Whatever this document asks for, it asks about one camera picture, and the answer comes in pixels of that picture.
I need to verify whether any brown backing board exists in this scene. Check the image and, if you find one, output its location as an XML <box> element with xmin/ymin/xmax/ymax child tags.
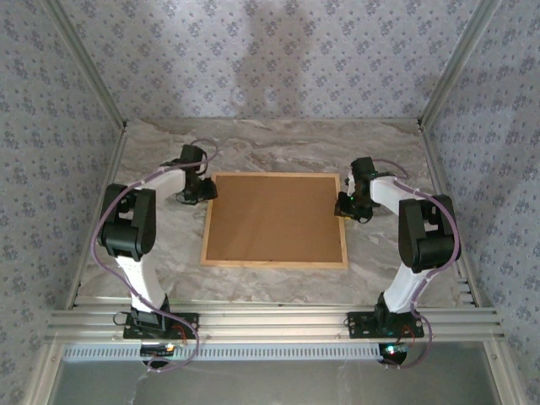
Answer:
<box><xmin>205</xmin><ymin>175</ymin><xmax>345</xmax><ymax>263</ymax></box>

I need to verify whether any light wooden picture frame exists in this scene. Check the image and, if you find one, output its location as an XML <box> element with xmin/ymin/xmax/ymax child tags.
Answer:
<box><xmin>199</xmin><ymin>171</ymin><xmax>350</xmax><ymax>270</ymax></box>

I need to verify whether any small circuit board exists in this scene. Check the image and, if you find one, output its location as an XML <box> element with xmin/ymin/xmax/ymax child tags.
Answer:
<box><xmin>140</xmin><ymin>343</ymin><xmax>177</xmax><ymax>358</ymax></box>
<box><xmin>378</xmin><ymin>343</ymin><xmax>413</xmax><ymax>365</ymax></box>

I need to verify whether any grey metal panel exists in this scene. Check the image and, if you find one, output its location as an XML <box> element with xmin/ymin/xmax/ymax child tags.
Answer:
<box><xmin>50</xmin><ymin>360</ymin><xmax>503</xmax><ymax>405</ymax></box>

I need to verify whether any aluminium lower leg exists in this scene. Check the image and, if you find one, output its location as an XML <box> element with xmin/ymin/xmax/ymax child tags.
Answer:
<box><xmin>484</xmin><ymin>341</ymin><xmax>527</xmax><ymax>405</ymax></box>
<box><xmin>23</xmin><ymin>341</ymin><xmax>64</xmax><ymax>405</ymax></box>

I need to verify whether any aluminium side rail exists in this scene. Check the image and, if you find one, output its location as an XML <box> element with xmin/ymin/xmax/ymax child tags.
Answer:
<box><xmin>62</xmin><ymin>124</ymin><xmax>130</xmax><ymax>311</ymax></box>
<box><xmin>417</xmin><ymin>120</ymin><xmax>484</xmax><ymax>309</ymax></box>

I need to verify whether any aluminium corner post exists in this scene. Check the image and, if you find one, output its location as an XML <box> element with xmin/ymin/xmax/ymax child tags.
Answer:
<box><xmin>41</xmin><ymin>0</ymin><xmax>128</xmax><ymax>130</ymax></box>
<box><xmin>418</xmin><ymin>0</ymin><xmax>504</xmax><ymax>128</ymax></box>

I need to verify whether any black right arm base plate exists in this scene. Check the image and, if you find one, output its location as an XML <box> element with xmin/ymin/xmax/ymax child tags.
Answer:
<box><xmin>346</xmin><ymin>310</ymin><xmax>425</xmax><ymax>340</ymax></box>

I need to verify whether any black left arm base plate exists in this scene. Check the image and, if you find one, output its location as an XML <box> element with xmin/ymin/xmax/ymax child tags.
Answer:
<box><xmin>122</xmin><ymin>312</ymin><xmax>200</xmax><ymax>340</ymax></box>

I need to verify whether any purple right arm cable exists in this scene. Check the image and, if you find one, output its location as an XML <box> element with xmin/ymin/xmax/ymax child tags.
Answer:
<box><xmin>370</xmin><ymin>158</ymin><xmax>463</xmax><ymax>371</ymax></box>

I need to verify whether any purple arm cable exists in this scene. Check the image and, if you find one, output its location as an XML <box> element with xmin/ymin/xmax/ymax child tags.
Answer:
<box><xmin>91</xmin><ymin>138</ymin><xmax>220</xmax><ymax>373</ymax></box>
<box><xmin>370</xmin><ymin>158</ymin><xmax>463</xmax><ymax>371</ymax></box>

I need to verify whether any aluminium mounting rail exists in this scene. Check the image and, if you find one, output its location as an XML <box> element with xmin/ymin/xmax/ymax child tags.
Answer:
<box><xmin>44</xmin><ymin>306</ymin><xmax>505</xmax><ymax>343</ymax></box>

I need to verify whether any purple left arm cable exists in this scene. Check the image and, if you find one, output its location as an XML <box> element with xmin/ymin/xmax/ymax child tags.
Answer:
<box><xmin>91</xmin><ymin>138</ymin><xmax>220</xmax><ymax>373</ymax></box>

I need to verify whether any grey slotted cable duct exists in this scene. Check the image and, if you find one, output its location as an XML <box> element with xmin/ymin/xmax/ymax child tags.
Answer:
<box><xmin>62</xmin><ymin>343</ymin><xmax>381</xmax><ymax>363</ymax></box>

